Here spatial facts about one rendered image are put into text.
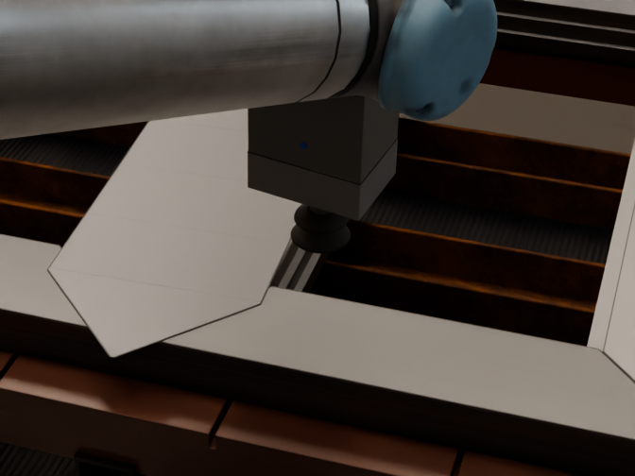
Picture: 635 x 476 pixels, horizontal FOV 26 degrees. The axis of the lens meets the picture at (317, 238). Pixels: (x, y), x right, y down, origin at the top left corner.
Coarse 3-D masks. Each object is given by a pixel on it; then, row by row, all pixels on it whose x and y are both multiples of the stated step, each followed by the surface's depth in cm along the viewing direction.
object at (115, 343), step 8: (96, 328) 105; (96, 336) 104; (104, 336) 104; (112, 336) 104; (120, 336) 104; (128, 336) 104; (136, 336) 104; (144, 336) 104; (152, 336) 104; (104, 344) 104; (112, 344) 104; (120, 344) 104; (128, 344) 104; (136, 344) 104; (144, 344) 104; (152, 344) 104; (112, 352) 103; (120, 352) 103; (128, 352) 103
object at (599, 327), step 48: (528, 48) 152; (576, 48) 150; (624, 48) 149; (624, 192) 126; (624, 240) 118; (288, 288) 113; (0, 336) 109; (48, 336) 107; (192, 384) 106; (240, 384) 104; (288, 384) 103; (336, 384) 101; (384, 432) 102; (432, 432) 101; (480, 432) 100; (528, 432) 98; (576, 432) 97
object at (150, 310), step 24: (72, 288) 109; (96, 288) 109; (120, 288) 109; (144, 288) 109; (168, 288) 109; (96, 312) 107; (120, 312) 107; (144, 312) 107; (168, 312) 107; (192, 312) 107; (216, 312) 107; (240, 312) 107; (168, 336) 104
